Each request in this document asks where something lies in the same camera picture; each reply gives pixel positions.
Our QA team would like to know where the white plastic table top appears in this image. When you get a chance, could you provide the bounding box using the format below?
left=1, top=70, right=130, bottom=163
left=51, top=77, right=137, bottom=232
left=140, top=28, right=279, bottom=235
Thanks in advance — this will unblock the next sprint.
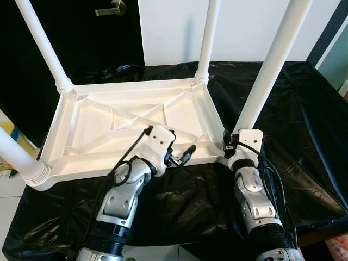
left=24, top=75, right=229, bottom=191

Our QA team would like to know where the white plastic table leg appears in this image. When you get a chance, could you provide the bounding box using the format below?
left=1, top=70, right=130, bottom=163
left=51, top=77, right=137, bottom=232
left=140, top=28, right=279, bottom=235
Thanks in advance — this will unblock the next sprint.
left=193, top=0, right=221, bottom=85
left=0, top=125, right=52, bottom=188
left=234, top=0, right=314, bottom=134
left=15, top=0, right=74, bottom=94

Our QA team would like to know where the black shiny tablecloth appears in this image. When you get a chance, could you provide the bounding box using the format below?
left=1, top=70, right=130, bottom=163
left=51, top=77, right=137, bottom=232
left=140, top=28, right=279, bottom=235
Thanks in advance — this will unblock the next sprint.
left=3, top=60, right=348, bottom=261

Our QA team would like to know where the black door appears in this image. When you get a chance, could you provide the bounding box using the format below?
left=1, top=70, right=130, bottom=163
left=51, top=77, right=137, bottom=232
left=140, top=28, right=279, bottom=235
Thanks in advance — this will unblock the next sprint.
left=0, top=0, right=145, bottom=147

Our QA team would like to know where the brown wooden table brace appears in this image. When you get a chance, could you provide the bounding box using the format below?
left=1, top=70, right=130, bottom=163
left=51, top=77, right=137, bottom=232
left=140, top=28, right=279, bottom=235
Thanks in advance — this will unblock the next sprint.
left=296, top=226, right=348, bottom=248

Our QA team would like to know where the pink plastic bag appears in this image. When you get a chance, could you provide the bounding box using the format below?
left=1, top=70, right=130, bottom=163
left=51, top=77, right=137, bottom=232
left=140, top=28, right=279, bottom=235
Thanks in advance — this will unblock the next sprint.
left=324, top=234, right=348, bottom=261

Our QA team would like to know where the yellow bag with blue band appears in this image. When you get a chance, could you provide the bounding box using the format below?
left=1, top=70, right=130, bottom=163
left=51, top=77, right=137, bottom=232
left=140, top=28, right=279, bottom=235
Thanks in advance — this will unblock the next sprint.
left=0, top=109, right=39, bottom=164

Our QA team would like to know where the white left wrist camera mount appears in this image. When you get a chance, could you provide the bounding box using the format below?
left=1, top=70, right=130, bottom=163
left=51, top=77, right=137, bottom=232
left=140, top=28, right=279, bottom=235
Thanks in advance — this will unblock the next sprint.
left=142, top=124, right=176, bottom=166

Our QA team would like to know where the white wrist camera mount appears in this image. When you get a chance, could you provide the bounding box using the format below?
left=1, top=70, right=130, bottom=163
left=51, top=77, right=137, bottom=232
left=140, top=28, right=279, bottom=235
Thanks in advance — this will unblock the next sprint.
left=142, top=124, right=176, bottom=166
left=227, top=129, right=264, bottom=170

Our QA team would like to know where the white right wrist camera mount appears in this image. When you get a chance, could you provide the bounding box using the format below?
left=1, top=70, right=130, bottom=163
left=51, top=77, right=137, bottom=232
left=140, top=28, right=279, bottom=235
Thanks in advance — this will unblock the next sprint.
left=227, top=129, right=264, bottom=170

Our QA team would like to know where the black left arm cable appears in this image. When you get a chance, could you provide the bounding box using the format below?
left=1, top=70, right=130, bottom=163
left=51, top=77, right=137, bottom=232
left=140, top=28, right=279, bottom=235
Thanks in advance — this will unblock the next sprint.
left=82, top=125, right=154, bottom=245

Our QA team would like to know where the brown board white frame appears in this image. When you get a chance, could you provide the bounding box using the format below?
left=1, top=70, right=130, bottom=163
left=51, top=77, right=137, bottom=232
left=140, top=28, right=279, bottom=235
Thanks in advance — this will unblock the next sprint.
left=340, top=80, right=348, bottom=103

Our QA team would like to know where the metal lever door handle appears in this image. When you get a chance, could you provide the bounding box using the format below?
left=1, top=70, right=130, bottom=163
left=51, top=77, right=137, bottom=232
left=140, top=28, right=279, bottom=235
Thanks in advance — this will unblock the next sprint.
left=94, top=0, right=127, bottom=16

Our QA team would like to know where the dark grey door frame post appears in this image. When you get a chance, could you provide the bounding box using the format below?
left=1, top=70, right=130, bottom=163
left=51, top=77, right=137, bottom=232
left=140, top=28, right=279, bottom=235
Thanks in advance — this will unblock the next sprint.
left=307, top=0, right=348, bottom=66

